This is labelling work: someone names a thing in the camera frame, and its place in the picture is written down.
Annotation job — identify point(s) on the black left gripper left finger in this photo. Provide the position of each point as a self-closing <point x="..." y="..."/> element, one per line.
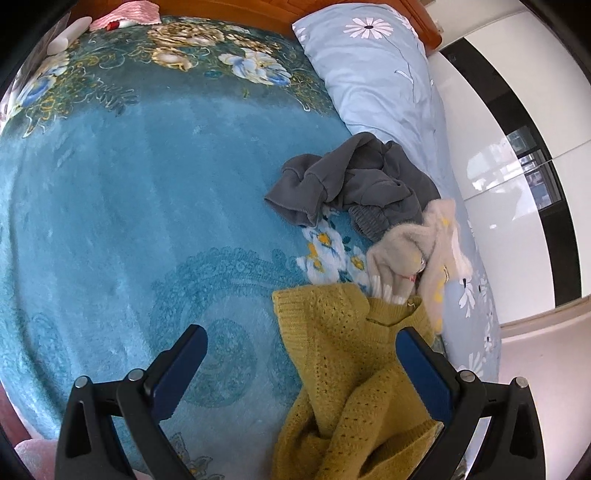
<point x="89" y="447"/>

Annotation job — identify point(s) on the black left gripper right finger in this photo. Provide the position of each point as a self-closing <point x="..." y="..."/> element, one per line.
<point x="513" y="444"/>

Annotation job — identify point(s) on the mustard yellow knit sweater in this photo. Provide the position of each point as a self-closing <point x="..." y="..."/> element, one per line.
<point x="358" y="415"/>

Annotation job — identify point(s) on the beige fluffy sweater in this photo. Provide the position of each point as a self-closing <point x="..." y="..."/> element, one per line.
<point x="420" y="259"/>

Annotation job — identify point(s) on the dark grey sweatshirt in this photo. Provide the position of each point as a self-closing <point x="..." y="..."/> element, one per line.
<point x="375" y="182"/>

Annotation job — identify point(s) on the teal floral blanket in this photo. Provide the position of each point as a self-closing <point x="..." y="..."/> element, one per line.
<point x="134" y="172"/>

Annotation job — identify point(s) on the white glossy wardrobe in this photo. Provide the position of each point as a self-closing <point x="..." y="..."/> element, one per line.
<point x="518" y="116"/>

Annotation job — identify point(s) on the light blue daisy quilt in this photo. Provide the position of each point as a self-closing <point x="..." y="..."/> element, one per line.
<point x="376" y="70"/>

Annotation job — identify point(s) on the pink folded garment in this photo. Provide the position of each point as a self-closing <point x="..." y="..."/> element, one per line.
<point x="131" y="13"/>

